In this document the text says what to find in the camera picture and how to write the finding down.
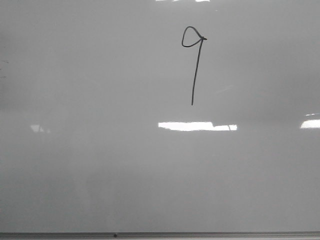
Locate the white whiteboard with metal frame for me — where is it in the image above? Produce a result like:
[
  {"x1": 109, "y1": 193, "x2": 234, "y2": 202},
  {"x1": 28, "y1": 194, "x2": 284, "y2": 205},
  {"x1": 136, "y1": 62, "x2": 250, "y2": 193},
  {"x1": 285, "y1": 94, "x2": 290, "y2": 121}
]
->
[{"x1": 0, "y1": 0, "x2": 320, "y2": 233}]

